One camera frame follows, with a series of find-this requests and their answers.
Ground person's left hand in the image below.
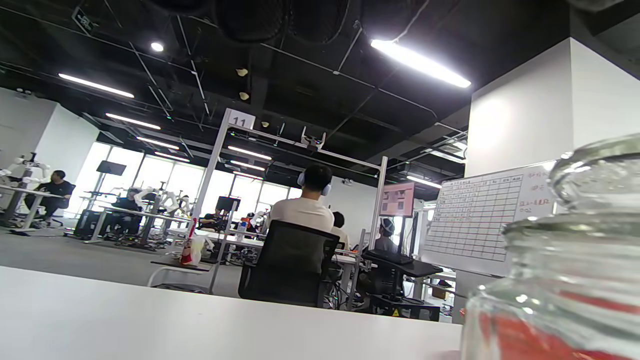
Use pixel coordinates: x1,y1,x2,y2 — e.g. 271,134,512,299
146,0,432,46

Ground white number sign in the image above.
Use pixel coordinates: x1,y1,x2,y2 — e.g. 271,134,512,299
227,108,256,130

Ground long ceiling light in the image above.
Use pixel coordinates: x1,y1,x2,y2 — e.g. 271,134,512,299
370,38,472,89
135,136,180,151
227,145,273,161
57,73,135,99
105,112,162,131

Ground white headphones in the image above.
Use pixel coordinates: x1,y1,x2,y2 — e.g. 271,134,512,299
297,171,333,197

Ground monitor with pink screen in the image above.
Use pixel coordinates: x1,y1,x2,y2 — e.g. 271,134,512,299
379,182,416,219

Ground white work table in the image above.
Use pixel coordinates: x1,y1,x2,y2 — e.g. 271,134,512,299
0,183,66,232
84,204,192,246

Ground black office chair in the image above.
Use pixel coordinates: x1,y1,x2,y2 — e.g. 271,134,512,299
237,219,341,308

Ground red and white bag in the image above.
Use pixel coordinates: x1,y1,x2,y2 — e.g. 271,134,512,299
179,217,207,266

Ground small black side table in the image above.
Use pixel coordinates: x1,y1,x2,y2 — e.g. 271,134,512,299
147,256,214,294

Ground white board with table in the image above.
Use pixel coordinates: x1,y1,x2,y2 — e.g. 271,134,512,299
421,160,559,278

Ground black desk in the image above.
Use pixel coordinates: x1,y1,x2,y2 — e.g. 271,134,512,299
361,249,444,322

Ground clear glass jar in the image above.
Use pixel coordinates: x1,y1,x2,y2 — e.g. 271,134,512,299
459,134,640,360

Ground camera mount on frame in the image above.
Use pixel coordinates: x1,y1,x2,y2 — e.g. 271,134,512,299
299,126,327,153

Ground white metal frame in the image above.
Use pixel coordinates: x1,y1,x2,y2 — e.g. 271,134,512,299
192,108,389,312

